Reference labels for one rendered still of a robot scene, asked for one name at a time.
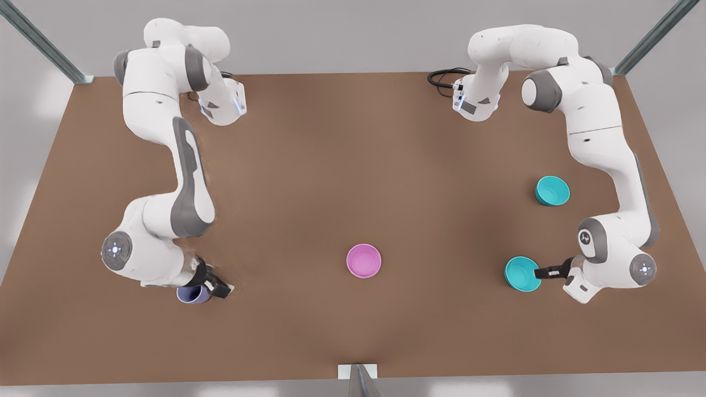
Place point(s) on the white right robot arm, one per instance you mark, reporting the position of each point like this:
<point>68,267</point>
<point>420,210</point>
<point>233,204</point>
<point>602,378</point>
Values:
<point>165,99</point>

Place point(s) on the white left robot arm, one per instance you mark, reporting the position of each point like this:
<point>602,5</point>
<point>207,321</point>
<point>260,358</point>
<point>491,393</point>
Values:
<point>601,127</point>

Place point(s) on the purple-blue bowl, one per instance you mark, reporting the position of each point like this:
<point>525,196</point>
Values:
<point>191,295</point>

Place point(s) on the teal bowl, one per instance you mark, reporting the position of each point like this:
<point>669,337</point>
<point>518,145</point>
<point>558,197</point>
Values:
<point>521,274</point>
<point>552,190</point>

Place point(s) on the pink bowl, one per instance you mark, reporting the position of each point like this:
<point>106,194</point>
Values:
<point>364,260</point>

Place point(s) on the silver frame post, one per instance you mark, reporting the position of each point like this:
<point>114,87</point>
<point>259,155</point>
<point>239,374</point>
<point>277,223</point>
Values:
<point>44,44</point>
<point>361,380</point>
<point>656,36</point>

